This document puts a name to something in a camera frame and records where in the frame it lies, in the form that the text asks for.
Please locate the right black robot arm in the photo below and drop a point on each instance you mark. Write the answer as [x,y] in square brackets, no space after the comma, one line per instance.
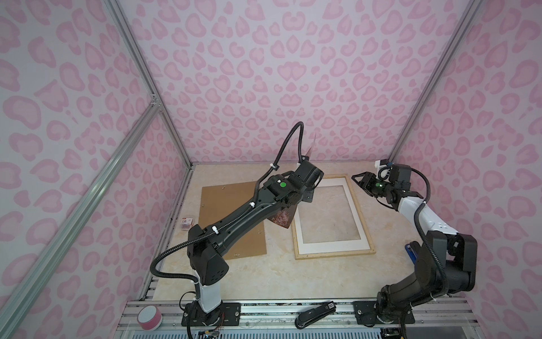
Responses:
[445,259]

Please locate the blue stapler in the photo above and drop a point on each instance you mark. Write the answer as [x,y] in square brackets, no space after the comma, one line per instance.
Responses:
[410,251]

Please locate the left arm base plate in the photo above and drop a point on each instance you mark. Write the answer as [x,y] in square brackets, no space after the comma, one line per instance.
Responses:
[226,314]

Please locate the autumn forest photo print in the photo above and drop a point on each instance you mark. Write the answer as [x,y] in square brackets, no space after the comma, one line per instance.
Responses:
[285,217]

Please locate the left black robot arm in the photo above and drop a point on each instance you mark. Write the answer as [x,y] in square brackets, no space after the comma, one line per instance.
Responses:
[275,198]

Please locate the small clear pin box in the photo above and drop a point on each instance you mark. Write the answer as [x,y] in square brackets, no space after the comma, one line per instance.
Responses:
[187,223]

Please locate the brown frame backing board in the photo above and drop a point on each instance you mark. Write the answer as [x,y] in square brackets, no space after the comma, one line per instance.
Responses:
[217,202]

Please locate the light wooden picture frame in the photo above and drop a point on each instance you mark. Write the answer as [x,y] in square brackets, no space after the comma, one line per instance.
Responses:
[364,224]

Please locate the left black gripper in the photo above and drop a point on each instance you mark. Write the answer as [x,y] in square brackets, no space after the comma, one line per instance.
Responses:
[310,194]

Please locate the black stapler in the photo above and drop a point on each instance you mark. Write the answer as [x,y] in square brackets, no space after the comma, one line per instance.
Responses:
[310,316]

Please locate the aluminium mounting rail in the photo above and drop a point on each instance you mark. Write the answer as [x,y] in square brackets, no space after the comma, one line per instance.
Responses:
[274,318]

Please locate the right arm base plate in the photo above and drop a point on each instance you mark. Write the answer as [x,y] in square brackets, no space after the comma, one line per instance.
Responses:
[366,314]

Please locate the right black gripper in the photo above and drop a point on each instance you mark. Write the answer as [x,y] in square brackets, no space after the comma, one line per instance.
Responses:
[368,182]

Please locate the pink white tape roll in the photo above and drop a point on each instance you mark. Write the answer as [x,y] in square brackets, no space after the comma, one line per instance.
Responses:
[149,318]

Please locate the white mat board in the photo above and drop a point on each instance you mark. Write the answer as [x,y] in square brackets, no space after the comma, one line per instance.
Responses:
[330,245]

